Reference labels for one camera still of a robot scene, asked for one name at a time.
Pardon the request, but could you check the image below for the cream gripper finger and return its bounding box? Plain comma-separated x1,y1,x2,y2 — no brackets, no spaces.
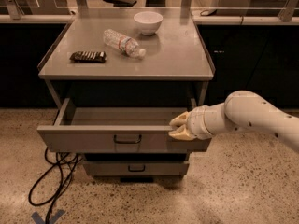
168,124,195,141
169,111,190,129

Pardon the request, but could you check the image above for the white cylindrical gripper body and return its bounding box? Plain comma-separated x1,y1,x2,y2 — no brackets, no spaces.
186,103,239,140

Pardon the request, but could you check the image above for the grey top drawer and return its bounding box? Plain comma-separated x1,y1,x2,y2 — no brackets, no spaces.
37,98,210,153

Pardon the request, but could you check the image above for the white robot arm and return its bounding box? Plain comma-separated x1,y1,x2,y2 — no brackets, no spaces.
168,91,299,152

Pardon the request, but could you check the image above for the grey metal drawer cabinet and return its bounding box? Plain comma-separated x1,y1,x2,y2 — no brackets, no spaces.
36,7,216,183

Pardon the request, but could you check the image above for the clear plastic water bottle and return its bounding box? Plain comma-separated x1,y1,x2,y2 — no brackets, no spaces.
103,29,146,59

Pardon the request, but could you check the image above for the white ceramic bowl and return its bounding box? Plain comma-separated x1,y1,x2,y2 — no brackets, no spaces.
134,11,163,35

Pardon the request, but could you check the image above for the dark striped snack bar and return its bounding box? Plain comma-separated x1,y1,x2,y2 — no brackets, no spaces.
70,51,107,63

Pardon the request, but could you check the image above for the blue tape floor marker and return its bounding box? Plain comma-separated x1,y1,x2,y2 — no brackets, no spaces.
31,209,65,224

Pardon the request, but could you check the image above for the glass partition with frame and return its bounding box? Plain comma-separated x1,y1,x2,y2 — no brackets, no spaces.
0,0,299,22

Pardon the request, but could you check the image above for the black floor cable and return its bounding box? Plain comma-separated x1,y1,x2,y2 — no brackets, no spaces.
27,147,82,224

